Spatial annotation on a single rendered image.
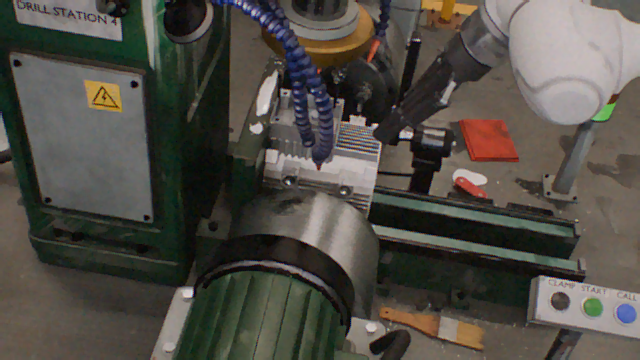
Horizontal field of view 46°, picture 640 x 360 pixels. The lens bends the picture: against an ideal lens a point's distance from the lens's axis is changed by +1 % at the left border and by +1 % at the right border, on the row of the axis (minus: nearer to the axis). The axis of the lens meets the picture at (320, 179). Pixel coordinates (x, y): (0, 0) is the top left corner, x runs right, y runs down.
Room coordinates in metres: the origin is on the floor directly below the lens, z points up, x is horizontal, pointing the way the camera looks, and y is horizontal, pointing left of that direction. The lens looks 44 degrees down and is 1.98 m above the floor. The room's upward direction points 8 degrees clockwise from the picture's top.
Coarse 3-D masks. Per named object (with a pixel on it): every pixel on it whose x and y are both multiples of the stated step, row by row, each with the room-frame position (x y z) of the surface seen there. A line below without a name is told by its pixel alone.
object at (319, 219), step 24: (264, 192) 0.82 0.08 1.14; (288, 192) 0.81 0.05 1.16; (312, 192) 0.82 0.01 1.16; (240, 216) 0.80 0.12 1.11; (264, 216) 0.77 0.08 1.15; (288, 216) 0.76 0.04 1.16; (312, 216) 0.77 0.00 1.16; (336, 216) 0.78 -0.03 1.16; (360, 216) 0.81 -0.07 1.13; (312, 240) 0.72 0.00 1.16; (336, 240) 0.73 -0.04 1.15; (360, 240) 0.76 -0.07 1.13; (360, 264) 0.72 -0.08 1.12; (360, 288) 0.68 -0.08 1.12; (360, 312) 0.65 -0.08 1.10
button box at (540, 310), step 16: (544, 288) 0.77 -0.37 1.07; (560, 288) 0.77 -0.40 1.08; (576, 288) 0.77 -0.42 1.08; (592, 288) 0.77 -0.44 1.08; (608, 288) 0.78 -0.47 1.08; (544, 304) 0.75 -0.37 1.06; (576, 304) 0.75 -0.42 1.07; (608, 304) 0.76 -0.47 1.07; (528, 320) 0.75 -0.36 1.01; (544, 320) 0.72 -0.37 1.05; (560, 320) 0.73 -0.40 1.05; (576, 320) 0.73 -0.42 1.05; (592, 320) 0.73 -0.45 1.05; (608, 320) 0.73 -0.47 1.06; (608, 336) 0.74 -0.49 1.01; (624, 336) 0.72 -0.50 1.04
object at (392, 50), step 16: (368, 0) 1.43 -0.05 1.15; (400, 32) 1.40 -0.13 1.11; (368, 48) 1.25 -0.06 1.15; (384, 48) 1.28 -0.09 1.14; (400, 48) 1.35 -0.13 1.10; (352, 64) 1.24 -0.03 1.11; (368, 64) 1.24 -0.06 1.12; (384, 64) 1.24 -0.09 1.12; (400, 64) 1.31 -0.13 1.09; (288, 80) 1.25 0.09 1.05; (352, 80) 1.24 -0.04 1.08; (368, 80) 1.24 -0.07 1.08; (384, 80) 1.24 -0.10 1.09; (400, 80) 1.28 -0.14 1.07; (352, 96) 1.24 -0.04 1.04; (368, 96) 1.21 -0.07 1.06; (384, 96) 1.24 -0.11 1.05; (352, 112) 1.24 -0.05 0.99; (368, 112) 1.24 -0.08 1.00; (384, 112) 1.24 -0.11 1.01
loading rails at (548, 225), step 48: (384, 192) 1.09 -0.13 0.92; (384, 240) 0.96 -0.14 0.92; (432, 240) 0.98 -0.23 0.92; (480, 240) 1.05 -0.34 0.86; (528, 240) 1.04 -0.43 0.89; (576, 240) 1.04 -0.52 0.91; (384, 288) 0.92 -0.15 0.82; (432, 288) 0.95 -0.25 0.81; (480, 288) 0.94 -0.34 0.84; (528, 288) 0.94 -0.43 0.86
